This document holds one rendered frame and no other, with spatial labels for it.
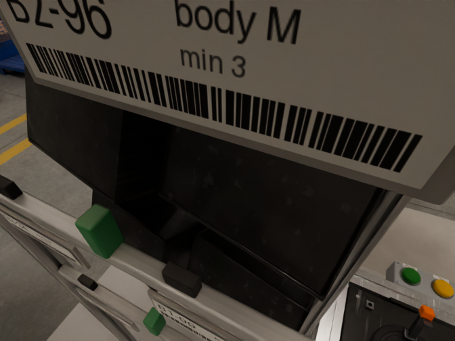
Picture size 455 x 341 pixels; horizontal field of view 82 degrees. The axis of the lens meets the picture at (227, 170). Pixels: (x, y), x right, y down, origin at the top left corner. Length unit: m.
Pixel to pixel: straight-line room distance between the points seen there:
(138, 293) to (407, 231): 0.88
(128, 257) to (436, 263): 0.97
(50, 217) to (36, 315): 1.80
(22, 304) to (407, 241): 1.97
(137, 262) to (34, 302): 1.89
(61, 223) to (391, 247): 0.94
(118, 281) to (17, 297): 1.30
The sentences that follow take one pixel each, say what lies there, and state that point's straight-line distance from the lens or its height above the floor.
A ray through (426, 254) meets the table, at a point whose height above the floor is 0.86.
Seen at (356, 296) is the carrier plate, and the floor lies 0.97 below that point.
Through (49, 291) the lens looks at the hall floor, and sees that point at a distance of 2.04.
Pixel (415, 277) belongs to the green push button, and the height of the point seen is 0.97.
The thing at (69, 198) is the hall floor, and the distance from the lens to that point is 2.46.
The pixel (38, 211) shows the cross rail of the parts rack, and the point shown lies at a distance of 0.22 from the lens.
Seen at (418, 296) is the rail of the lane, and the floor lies 0.96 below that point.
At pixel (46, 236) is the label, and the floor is 1.45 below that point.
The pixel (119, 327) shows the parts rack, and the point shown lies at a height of 1.05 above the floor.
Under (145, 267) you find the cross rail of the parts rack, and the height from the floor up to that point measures 1.47.
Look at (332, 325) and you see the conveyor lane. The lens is 0.72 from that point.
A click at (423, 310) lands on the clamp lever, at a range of 0.69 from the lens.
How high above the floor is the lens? 1.62
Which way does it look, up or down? 44 degrees down
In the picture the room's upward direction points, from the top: straight up
